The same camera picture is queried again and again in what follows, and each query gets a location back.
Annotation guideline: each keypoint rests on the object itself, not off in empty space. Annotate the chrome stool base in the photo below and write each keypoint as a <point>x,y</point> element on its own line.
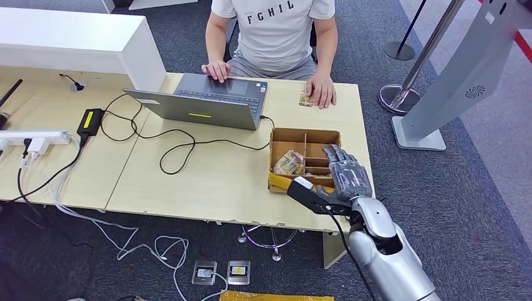
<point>270,246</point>

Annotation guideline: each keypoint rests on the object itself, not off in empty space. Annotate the grey desk grommet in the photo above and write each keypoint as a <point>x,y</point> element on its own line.
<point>79,86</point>

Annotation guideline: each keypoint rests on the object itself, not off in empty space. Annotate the autumn scene ID card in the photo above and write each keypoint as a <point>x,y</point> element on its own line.
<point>304,99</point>

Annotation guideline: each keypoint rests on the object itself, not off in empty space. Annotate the grey kiosk stand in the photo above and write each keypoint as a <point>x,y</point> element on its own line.
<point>457,83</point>

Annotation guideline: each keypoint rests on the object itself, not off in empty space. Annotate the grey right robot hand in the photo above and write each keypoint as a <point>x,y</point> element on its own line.
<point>351,178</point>

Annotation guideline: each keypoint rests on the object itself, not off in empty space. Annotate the wooden compartment box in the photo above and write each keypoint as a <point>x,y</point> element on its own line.
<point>291,139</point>

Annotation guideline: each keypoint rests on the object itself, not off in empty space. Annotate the person's right forearm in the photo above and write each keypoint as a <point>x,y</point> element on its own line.
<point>217,45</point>

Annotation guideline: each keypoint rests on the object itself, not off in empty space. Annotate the wooden desk leg panel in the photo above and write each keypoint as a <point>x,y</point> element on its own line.
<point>334,249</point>

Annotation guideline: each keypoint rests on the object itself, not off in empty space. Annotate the person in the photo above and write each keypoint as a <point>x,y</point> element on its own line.
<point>274,37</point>

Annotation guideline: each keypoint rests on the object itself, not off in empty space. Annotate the black stanchion post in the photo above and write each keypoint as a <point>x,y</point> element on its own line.
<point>400,50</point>

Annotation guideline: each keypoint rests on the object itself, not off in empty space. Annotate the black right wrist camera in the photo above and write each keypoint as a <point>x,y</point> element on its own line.
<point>309,197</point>

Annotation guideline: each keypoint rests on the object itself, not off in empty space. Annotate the black power adapter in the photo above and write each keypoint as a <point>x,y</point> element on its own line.
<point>90,122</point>

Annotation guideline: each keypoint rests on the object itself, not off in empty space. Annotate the chrome stanchion post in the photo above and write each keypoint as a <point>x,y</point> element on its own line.
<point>424,50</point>

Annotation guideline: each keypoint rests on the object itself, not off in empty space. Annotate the white charger plug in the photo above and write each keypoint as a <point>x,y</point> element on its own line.
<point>38,146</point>

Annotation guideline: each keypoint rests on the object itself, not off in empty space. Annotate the person's left hand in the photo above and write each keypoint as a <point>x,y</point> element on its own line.
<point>322,91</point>

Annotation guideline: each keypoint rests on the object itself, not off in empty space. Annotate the silver floor socket yellow label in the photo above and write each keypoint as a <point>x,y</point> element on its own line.
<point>239,272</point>

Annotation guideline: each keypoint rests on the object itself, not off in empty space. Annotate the yellow plastic sheet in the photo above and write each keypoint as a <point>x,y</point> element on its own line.
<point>278,182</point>

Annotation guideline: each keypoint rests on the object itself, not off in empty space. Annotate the person's left forearm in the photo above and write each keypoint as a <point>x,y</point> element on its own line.
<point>327,54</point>

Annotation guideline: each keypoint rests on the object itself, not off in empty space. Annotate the red barrier belt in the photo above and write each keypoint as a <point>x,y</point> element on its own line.
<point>524,46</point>

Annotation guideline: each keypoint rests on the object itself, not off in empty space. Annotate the person's right hand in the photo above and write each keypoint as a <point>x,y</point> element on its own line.
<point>217,70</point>

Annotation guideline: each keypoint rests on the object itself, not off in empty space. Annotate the silver floor socket white plug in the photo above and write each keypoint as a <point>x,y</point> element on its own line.
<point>204,273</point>

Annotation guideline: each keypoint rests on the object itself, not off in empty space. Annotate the white counter partition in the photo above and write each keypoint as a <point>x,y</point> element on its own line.
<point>62,41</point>

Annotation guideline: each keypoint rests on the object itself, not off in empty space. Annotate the grey laptop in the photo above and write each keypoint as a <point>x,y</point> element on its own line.
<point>199,110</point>

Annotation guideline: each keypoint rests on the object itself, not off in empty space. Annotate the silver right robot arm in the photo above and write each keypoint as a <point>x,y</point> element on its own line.
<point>386,257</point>

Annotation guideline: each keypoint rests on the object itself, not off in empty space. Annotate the black stick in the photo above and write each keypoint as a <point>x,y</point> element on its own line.
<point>11,93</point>

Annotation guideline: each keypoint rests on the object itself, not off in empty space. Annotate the yellow floor tape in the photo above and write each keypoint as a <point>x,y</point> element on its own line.
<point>274,296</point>

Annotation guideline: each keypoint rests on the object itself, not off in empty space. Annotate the white power strip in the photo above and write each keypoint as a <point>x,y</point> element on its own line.
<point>33,137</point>

